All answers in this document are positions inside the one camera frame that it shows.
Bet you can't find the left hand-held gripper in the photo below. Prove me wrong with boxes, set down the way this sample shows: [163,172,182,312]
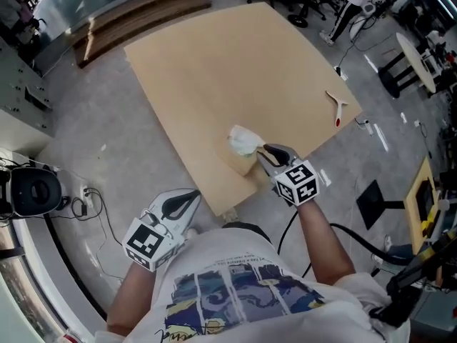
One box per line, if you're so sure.
[121,188,202,273]

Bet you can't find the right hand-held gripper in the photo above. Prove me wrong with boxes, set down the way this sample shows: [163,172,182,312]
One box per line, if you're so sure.
[256,142,320,207]

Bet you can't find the white cloth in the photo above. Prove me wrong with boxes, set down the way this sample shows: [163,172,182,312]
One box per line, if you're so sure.
[227,124,267,159]

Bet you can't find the person's right forearm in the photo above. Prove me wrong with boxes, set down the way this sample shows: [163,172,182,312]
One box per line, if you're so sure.
[295,199,357,286]

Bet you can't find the person's left forearm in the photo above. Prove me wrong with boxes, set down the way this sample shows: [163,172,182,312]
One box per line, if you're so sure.
[106,261,162,335]

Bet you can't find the person's black trousers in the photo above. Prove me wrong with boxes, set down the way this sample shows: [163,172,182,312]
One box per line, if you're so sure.
[221,222,274,246]

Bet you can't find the person in white printed shirt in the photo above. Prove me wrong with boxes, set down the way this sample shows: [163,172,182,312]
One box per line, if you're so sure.
[94,227,411,343]

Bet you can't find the white T-shaped scraper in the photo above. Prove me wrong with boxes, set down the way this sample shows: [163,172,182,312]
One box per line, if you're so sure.
[325,90,348,128]

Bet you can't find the wooden table with white legs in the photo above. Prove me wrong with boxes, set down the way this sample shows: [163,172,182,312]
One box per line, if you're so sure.
[123,1,364,217]

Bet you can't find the black square-base floor stand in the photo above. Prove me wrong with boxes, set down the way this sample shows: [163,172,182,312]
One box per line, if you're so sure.
[356,179,408,232]

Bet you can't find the white-rimmed black round pod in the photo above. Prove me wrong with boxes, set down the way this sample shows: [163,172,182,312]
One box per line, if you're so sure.
[9,166,63,217]

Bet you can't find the black office chair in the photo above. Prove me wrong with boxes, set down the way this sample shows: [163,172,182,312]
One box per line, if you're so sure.
[285,0,328,28]

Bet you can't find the round white table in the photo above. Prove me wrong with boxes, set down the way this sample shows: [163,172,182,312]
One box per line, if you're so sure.
[377,32,439,99]

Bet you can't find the grey locker cabinet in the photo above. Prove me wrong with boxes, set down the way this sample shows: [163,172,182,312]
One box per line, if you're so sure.
[0,36,57,149]

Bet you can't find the wooden stage steps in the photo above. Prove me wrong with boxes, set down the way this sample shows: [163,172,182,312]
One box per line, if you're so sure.
[72,0,212,70]

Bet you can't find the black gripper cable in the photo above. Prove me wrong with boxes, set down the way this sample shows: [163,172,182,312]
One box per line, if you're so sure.
[277,205,313,279]

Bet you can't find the yellow wooden frame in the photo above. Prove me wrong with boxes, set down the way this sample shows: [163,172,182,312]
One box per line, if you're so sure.
[403,156,441,256]

